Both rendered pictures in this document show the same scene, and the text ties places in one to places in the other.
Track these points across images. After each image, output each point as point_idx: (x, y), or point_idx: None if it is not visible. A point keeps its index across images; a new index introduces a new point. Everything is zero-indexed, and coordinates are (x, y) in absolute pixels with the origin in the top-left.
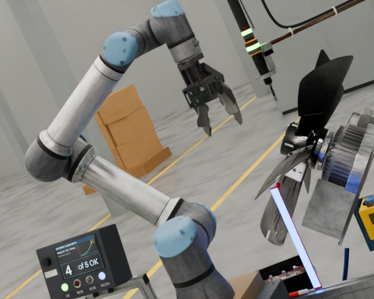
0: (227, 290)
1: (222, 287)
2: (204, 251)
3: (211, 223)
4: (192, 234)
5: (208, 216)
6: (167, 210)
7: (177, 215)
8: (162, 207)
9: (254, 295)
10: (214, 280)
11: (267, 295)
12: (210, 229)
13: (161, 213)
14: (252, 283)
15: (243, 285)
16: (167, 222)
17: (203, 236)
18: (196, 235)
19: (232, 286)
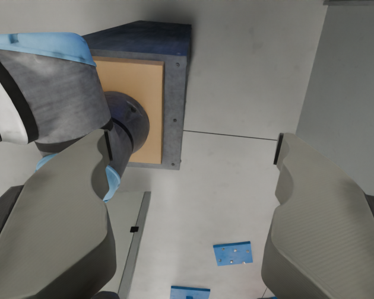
0: (146, 133)
1: (143, 137)
2: (126, 157)
3: (97, 83)
4: (117, 184)
5: (88, 80)
6: (13, 140)
7: (43, 134)
8: None
9: (163, 96)
10: (136, 146)
11: (177, 94)
12: (104, 101)
13: (1, 141)
14: (162, 94)
15: (151, 99)
16: None
17: (116, 146)
18: (119, 172)
19: (135, 94)
